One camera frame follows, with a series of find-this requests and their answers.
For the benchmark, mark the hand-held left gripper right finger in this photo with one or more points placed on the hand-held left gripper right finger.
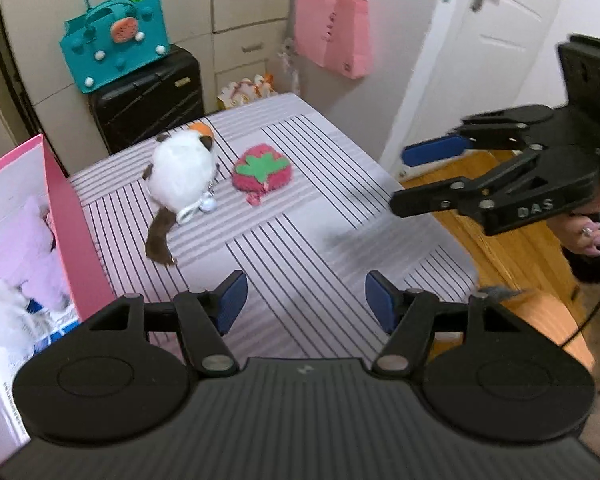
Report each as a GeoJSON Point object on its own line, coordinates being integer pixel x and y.
{"type": "Point", "coordinates": [380, 305]}

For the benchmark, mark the white door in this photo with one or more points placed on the white door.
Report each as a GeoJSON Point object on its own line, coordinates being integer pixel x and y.
{"type": "Point", "coordinates": [495, 60]}

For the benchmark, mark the person's right hand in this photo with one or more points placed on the person's right hand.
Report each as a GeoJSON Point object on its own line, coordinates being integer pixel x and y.
{"type": "Point", "coordinates": [580, 235]}

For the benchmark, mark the blue wet wipes packet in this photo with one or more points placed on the blue wet wipes packet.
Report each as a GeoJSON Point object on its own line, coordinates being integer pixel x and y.
{"type": "Point", "coordinates": [50, 337]}

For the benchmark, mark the beige wardrobe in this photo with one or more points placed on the beige wardrobe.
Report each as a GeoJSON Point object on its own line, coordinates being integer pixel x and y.
{"type": "Point", "coordinates": [240, 0]}

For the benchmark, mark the lilac plush toy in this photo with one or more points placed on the lilac plush toy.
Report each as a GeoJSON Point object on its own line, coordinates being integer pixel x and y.
{"type": "Point", "coordinates": [20, 255]}

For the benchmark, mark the teal felt handbag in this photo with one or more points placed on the teal felt handbag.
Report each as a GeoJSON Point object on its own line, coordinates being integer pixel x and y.
{"type": "Point", "coordinates": [145, 15]}

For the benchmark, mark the white plush cat toy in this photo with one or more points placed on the white plush cat toy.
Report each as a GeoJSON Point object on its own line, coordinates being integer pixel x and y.
{"type": "Point", "coordinates": [180, 170]}

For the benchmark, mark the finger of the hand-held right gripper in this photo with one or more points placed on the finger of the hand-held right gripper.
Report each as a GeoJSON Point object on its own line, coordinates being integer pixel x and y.
{"type": "Point", "coordinates": [435, 149]}
{"type": "Point", "coordinates": [430, 200]}

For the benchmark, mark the white orange plush on floor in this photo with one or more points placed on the white orange plush on floor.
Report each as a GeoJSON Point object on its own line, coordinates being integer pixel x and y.
{"type": "Point", "coordinates": [245, 91]}

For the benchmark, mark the black suitcase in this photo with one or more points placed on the black suitcase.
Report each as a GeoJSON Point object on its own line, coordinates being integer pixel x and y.
{"type": "Point", "coordinates": [145, 105]}

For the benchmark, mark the clear plastic bag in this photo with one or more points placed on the clear plastic bag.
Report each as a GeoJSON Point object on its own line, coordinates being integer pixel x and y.
{"type": "Point", "coordinates": [287, 62]}

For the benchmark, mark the striped bed sheet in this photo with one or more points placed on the striped bed sheet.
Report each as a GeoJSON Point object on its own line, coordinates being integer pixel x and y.
{"type": "Point", "coordinates": [300, 210]}

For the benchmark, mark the pink paper bag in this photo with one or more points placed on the pink paper bag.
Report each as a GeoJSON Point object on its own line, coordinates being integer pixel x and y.
{"type": "Point", "coordinates": [330, 35]}

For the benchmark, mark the pink cardboard box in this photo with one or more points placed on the pink cardboard box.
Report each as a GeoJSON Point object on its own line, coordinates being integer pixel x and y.
{"type": "Point", "coordinates": [75, 240]}

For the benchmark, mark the pink strawberry plush pouch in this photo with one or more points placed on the pink strawberry plush pouch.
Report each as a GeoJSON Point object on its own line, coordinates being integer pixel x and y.
{"type": "Point", "coordinates": [275, 170]}

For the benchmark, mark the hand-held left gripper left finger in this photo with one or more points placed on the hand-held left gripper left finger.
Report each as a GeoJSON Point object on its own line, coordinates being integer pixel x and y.
{"type": "Point", "coordinates": [232, 305]}

